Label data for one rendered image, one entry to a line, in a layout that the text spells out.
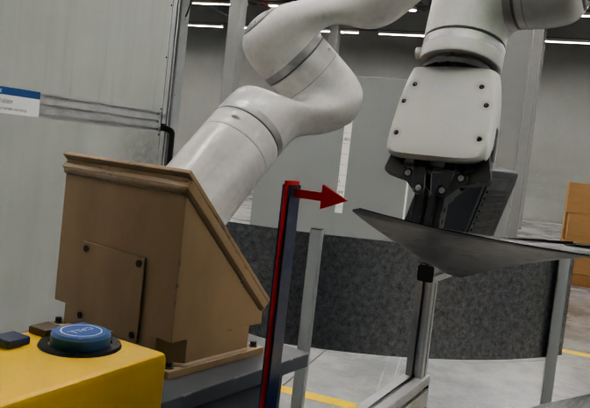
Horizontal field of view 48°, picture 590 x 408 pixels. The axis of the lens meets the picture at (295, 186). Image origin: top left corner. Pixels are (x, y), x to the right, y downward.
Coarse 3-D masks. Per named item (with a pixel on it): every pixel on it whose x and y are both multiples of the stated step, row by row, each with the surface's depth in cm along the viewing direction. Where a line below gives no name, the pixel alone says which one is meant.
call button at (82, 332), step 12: (72, 324) 47; (84, 324) 47; (60, 336) 44; (72, 336) 44; (84, 336) 44; (96, 336) 45; (108, 336) 46; (60, 348) 44; (72, 348) 44; (84, 348) 44; (96, 348) 44
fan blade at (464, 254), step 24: (360, 216) 58; (384, 216) 55; (408, 240) 64; (432, 240) 62; (456, 240) 60; (480, 240) 55; (504, 240) 51; (528, 240) 54; (552, 240) 56; (432, 264) 71; (456, 264) 70; (480, 264) 69; (504, 264) 68
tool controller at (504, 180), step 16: (432, 176) 118; (496, 176) 119; (512, 176) 131; (432, 192) 118; (464, 192) 115; (480, 192) 114; (496, 192) 122; (448, 208) 116; (464, 208) 115; (480, 208) 117; (496, 208) 128; (448, 224) 116; (464, 224) 115; (480, 224) 122; (496, 224) 135
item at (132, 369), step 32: (0, 352) 43; (32, 352) 43; (64, 352) 43; (96, 352) 44; (128, 352) 45; (160, 352) 46; (0, 384) 37; (32, 384) 38; (64, 384) 39; (96, 384) 41; (128, 384) 43; (160, 384) 46
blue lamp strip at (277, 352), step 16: (288, 192) 65; (288, 208) 65; (288, 224) 66; (288, 240) 66; (288, 256) 67; (288, 272) 67; (288, 288) 67; (272, 336) 66; (272, 352) 66; (272, 368) 67; (272, 384) 67; (272, 400) 67
